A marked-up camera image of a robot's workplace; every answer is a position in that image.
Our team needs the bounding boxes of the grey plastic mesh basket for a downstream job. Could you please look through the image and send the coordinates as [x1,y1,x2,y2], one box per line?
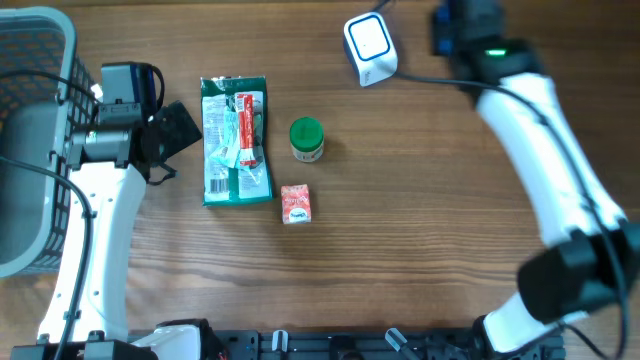
[1,7,96,277]

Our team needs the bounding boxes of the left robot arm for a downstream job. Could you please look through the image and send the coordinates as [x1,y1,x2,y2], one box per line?
[11,62,202,359]

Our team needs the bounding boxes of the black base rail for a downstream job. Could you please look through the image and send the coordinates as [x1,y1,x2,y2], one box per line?
[9,319,567,360]

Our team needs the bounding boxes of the camera cable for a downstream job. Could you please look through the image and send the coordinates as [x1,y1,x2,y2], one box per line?
[0,68,101,360]
[394,72,631,360]

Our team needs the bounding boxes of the sponge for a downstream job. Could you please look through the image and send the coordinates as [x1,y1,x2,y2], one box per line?
[281,184,312,224]

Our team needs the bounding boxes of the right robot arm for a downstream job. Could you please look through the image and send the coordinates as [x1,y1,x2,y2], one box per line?
[432,0,639,358]

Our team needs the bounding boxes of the right camera cable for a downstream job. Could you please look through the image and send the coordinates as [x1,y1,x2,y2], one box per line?
[394,72,631,360]

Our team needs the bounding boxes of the white barcode scanner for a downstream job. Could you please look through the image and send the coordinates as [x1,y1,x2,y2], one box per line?
[343,11,398,87]

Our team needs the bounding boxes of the left camera cable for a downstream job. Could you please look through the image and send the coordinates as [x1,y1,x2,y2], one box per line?
[0,68,101,360]

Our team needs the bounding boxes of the green lid jar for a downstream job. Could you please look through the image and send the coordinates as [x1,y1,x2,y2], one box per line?
[289,117,325,163]

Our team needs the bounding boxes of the green sponge pack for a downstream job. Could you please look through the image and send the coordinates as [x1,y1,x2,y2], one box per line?
[200,76,274,207]

